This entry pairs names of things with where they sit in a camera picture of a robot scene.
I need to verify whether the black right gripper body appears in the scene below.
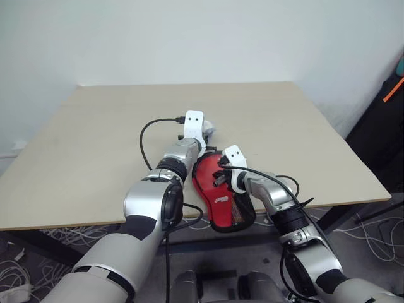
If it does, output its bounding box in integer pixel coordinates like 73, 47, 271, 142
211, 167, 235, 189

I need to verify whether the red table tennis paddle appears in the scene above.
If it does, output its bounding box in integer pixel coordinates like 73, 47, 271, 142
194, 154, 230, 190

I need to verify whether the red black paddle case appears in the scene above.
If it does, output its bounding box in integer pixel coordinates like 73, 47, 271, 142
191, 150, 257, 234

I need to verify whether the grey rounded robot leg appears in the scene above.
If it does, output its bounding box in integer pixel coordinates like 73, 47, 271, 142
170, 270, 203, 303
237, 271, 285, 303

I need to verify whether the black bag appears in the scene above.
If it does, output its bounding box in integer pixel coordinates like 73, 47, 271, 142
345, 75, 404, 190

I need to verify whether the black metal rod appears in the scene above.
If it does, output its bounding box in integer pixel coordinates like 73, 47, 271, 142
354, 201, 404, 225

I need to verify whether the white power strip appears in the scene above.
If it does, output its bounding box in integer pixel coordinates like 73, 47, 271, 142
0, 283, 33, 303

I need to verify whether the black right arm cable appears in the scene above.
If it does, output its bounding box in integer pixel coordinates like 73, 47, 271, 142
217, 158, 345, 299

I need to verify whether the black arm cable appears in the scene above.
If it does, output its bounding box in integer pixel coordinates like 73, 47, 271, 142
217, 158, 345, 299
140, 116, 205, 303

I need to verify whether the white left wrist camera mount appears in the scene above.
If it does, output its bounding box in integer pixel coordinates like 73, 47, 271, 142
184, 110, 218, 152

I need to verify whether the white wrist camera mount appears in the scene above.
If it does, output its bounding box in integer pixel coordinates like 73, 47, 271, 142
220, 144, 249, 194
184, 110, 218, 152

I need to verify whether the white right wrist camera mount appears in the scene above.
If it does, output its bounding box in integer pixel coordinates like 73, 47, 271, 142
220, 144, 249, 194

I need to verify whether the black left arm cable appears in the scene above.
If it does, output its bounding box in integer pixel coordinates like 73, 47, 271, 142
140, 116, 205, 303

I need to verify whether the black metal table frame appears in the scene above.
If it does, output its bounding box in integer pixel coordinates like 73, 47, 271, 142
0, 201, 404, 272

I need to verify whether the orange strap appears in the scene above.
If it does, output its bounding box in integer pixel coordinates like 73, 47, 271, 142
383, 76, 404, 103

